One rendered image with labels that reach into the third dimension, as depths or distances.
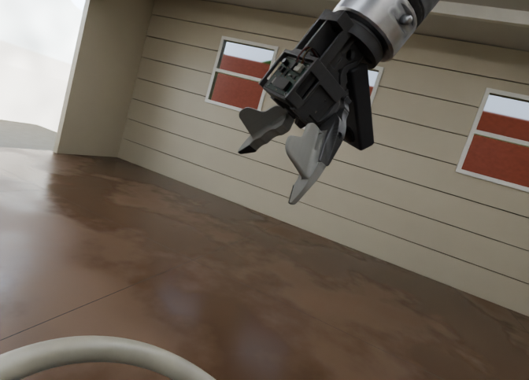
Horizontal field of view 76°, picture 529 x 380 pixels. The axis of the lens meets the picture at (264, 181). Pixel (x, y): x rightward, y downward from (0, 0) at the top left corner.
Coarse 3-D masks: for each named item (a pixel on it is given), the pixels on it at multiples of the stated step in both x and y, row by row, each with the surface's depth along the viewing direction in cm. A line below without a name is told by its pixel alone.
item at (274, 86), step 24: (336, 24) 37; (360, 24) 37; (312, 48) 36; (336, 48) 37; (360, 48) 39; (288, 72) 38; (312, 72) 35; (336, 72) 39; (288, 96) 35; (312, 96) 37; (336, 96) 38; (312, 120) 39
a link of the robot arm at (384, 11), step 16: (352, 0) 37; (368, 0) 36; (384, 0) 35; (400, 0) 36; (352, 16) 37; (368, 16) 36; (384, 16) 36; (400, 16) 36; (384, 32) 36; (400, 32) 37; (384, 48) 38; (400, 48) 39
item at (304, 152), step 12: (312, 132) 38; (324, 132) 38; (288, 144) 35; (300, 144) 36; (312, 144) 37; (288, 156) 35; (300, 156) 36; (312, 156) 37; (300, 168) 36; (312, 168) 37; (324, 168) 37; (300, 180) 37; (312, 180) 37; (300, 192) 36
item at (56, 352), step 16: (80, 336) 41; (96, 336) 43; (16, 352) 34; (32, 352) 35; (48, 352) 36; (64, 352) 38; (80, 352) 40; (96, 352) 41; (112, 352) 43; (128, 352) 45; (144, 352) 46; (160, 352) 48; (0, 368) 32; (16, 368) 33; (32, 368) 35; (48, 368) 37; (160, 368) 47; (176, 368) 48; (192, 368) 50
